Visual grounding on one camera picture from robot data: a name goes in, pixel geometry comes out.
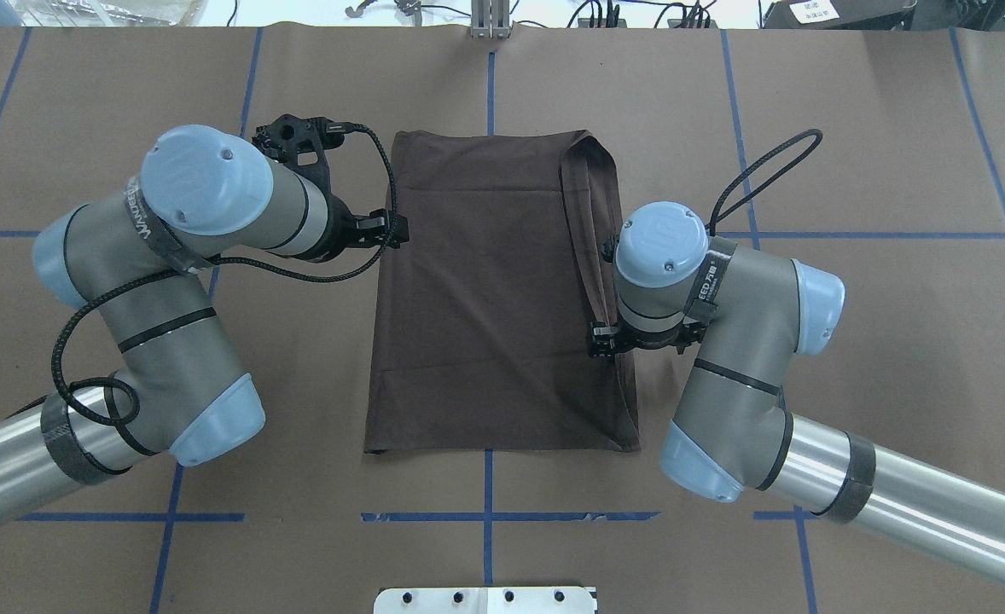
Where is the aluminium frame post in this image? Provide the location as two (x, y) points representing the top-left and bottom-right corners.
(470, 0), (515, 40)

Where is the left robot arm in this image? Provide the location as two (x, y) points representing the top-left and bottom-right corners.
(0, 115), (409, 525)

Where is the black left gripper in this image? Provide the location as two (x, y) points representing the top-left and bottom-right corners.
(252, 115), (408, 262)

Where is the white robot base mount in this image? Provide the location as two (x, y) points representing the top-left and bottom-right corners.
(373, 586), (600, 613)

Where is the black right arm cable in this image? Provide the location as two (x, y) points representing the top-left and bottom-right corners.
(706, 128), (824, 235)

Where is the dark brown t-shirt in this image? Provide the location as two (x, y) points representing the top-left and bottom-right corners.
(363, 130), (642, 454)

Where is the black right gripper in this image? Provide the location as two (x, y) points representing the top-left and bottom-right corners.
(586, 239), (710, 359)

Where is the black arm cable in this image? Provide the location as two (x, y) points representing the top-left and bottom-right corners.
(50, 123), (401, 427)
(706, 128), (824, 235)

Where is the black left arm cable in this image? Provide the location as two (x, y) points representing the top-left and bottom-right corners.
(50, 123), (401, 427)

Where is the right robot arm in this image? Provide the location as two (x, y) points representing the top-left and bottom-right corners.
(588, 201), (1005, 587)

